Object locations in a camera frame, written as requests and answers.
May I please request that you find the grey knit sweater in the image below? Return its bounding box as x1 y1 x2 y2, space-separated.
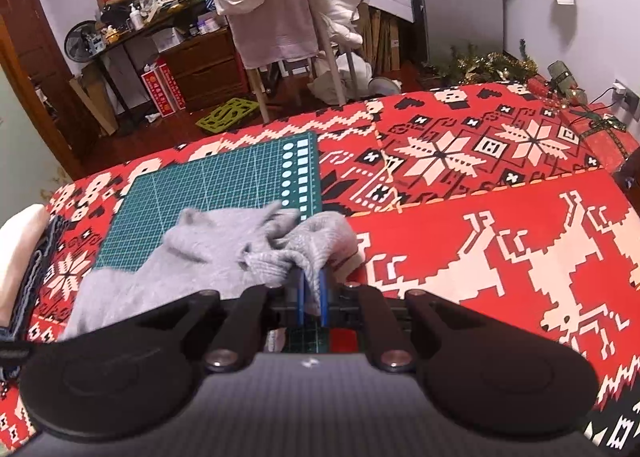
61 202 358 339

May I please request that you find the chair draped with clothes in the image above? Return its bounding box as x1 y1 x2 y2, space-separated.
214 0 362 121

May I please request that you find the green cutting mat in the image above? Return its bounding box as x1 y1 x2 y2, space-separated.
94 131 322 272

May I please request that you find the red patterned christmas tablecloth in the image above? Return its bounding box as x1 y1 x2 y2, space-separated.
18 84 639 456

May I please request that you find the yellow-green foam mat piece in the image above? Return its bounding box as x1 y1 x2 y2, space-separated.
195 98 259 134

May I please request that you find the brown wooden drawer cabinet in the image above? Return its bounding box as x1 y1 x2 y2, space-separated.
160 27 248 113

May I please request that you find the red and white carton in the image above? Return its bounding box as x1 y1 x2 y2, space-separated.
141 56 186 117

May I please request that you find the green tinsel garland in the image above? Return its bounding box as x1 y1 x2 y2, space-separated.
420 39 538 86

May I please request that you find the folded white towel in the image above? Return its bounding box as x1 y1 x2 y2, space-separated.
0 204 50 327

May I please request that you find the red gift box with ribbon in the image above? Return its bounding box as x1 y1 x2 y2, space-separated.
527 74 640 174

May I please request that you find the black desk fan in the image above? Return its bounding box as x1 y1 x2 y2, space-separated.
64 21 106 64

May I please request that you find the white wall power socket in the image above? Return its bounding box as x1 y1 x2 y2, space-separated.
613 80 639 120

